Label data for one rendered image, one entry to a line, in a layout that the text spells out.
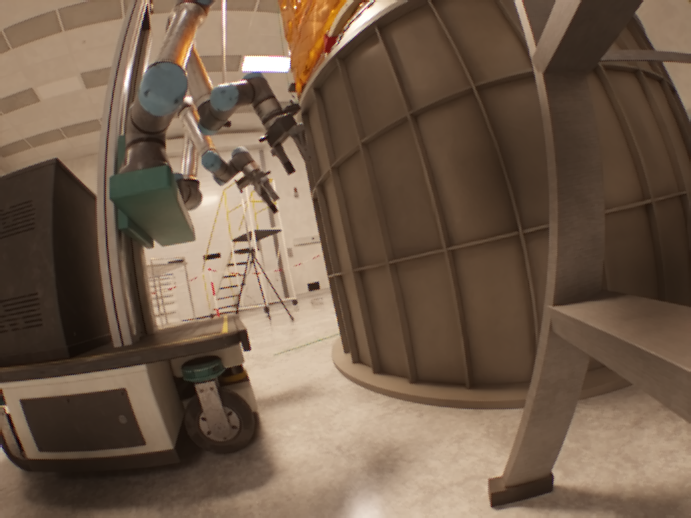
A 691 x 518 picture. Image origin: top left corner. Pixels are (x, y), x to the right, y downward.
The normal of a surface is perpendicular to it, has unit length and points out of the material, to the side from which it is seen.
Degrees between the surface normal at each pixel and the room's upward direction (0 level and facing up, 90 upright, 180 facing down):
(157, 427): 90
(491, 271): 90
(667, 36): 90
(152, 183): 90
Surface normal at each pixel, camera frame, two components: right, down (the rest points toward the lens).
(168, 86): 0.73, -0.06
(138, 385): 0.38, -0.13
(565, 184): -0.25, 0.06
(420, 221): -0.72, 0.12
